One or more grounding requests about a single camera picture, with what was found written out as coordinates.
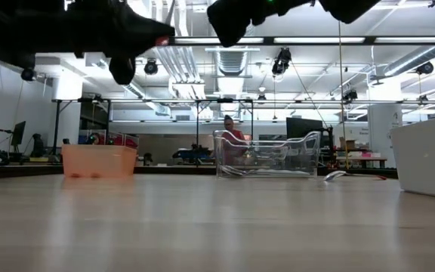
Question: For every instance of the red storage box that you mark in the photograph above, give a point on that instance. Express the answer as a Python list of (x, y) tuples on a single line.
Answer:
[(121, 141)]

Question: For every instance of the wooden table pink items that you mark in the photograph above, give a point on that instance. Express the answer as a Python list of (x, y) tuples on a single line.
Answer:
[(361, 158)]

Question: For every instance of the blue table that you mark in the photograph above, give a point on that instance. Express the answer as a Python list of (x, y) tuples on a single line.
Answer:
[(191, 154)]

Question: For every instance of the white column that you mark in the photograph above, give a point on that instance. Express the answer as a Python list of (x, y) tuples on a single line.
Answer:
[(67, 88), (383, 113)]

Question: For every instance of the cardboard box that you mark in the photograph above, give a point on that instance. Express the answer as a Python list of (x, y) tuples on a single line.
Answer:
[(349, 144)]

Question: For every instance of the clear plastic bin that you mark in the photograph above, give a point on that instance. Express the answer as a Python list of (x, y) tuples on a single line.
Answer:
[(300, 155)]

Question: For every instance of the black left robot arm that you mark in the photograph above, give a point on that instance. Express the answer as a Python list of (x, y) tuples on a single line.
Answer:
[(21, 30)]

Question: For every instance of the orange translucent plastic bin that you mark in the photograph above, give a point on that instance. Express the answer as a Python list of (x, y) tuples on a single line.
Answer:
[(96, 160)]

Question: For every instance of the black monitor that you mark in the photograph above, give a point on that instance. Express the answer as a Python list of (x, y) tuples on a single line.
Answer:
[(302, 127), (18, 132)]

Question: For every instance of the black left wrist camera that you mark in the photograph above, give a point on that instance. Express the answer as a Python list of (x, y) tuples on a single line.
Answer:
[(122, 72)]

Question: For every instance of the black aluminium table frame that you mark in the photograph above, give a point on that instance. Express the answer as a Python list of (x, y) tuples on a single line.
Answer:
[(13, 172)]

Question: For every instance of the black ceiling spotlight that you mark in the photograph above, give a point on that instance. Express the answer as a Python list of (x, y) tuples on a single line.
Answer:
[(150, 67), (349, 94), (28, 74), (281, 61), (425, 68)]

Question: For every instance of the black ceiling beam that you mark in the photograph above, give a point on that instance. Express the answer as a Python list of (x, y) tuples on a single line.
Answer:
[(315, 40)]

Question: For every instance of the blue storage box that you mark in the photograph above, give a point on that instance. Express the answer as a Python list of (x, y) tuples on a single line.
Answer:
[(84, 136)]

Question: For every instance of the black tall metal frame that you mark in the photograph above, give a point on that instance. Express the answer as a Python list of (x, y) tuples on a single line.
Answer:
[(57, 124)]

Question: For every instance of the white plastic bin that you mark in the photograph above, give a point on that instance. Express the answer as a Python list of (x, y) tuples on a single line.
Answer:
[(425, 158)]

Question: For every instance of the silver ventilation duct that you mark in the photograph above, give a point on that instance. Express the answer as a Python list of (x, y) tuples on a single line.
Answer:
[(232, 60)]

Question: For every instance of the person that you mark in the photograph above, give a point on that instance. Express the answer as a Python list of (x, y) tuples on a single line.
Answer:
[(229, 130), (95, 138)]

